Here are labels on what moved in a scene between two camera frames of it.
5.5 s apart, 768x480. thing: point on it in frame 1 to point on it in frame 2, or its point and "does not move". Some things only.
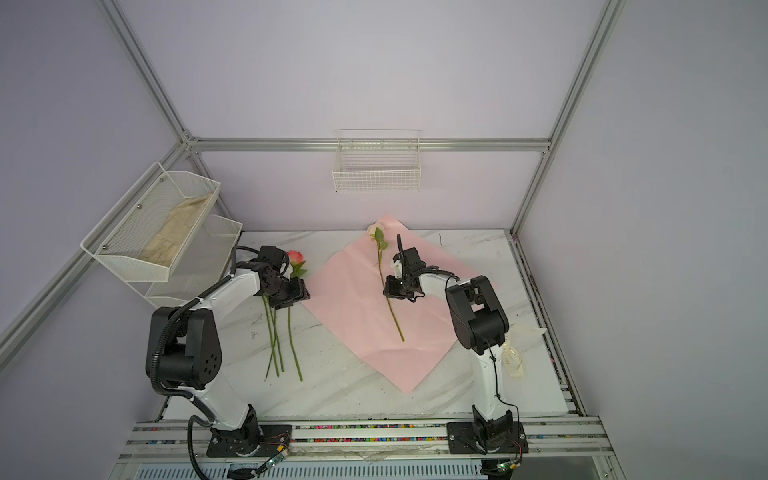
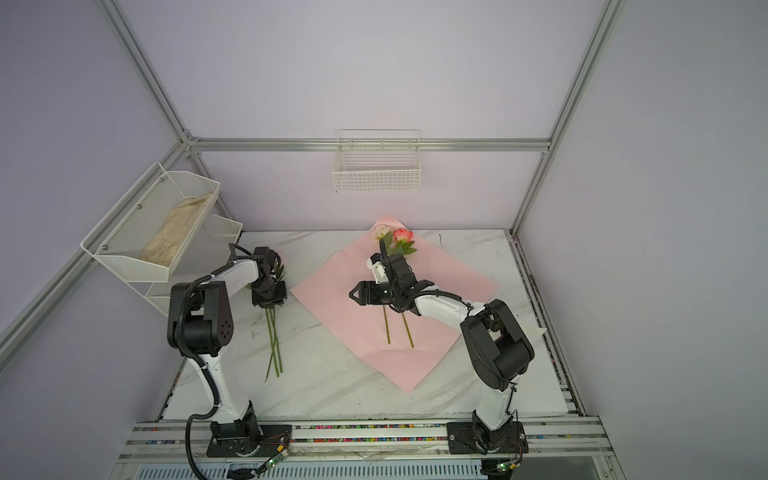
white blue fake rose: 269,336 does not move
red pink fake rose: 298,266 to 403,246
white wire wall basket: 377,160 does not move
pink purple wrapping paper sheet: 401,339 does not move
